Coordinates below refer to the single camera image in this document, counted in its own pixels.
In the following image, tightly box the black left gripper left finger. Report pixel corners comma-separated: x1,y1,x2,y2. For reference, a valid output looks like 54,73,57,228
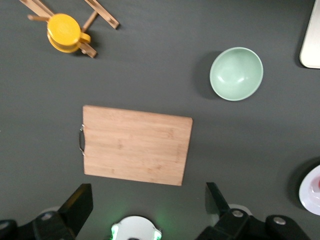
0,183,94,240

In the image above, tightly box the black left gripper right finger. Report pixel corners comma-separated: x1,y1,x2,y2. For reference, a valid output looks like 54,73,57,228
195,181,314,240

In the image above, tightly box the white round plate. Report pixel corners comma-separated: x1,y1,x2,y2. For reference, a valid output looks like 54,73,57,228
298,164,320,217

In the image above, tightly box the wooden cutting board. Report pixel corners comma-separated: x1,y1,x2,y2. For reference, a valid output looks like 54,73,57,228
79,104,194,187

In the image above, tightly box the pale green bowl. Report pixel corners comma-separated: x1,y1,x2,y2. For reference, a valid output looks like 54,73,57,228
209,46,265,102

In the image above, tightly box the yellow cup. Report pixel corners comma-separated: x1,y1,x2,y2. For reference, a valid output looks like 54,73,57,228
46,12,92,54

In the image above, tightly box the wooden peg drying rack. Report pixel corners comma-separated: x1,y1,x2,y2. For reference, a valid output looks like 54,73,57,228
18,0,121,59

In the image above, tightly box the cream tray with bear print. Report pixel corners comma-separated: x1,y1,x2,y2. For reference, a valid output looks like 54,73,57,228
299,0,320,69

